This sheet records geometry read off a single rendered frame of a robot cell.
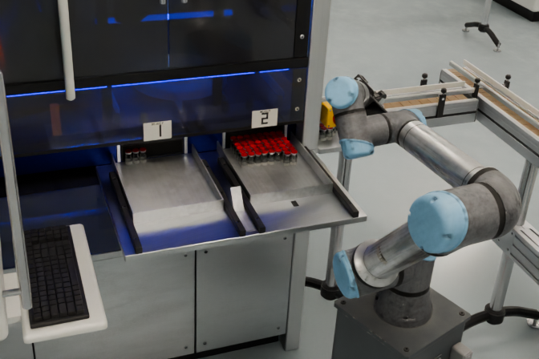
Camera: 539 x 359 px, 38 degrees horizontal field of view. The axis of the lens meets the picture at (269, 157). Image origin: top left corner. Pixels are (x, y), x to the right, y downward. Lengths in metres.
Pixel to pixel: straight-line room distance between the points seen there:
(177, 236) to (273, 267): 0.72
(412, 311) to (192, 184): 0.77
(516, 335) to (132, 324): 1.54
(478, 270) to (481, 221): 2.12
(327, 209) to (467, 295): 1.35
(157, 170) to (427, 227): 1.11
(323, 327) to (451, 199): 1.75
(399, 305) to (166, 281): 0.95
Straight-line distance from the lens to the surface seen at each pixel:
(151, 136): 2.34
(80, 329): 1.97
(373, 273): 1.81
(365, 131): 1.81
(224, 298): 2.78
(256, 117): 2.41
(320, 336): 3.14
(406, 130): 1.83
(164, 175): 2.38
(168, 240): 2.10
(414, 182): 4.20
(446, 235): 1.50
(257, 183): 2.35
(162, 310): 2.74
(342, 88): 1.79
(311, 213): 2.23
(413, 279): 1.95
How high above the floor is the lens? 2.11
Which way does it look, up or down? 30 degrees down
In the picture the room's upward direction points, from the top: 3 degrees clockwise
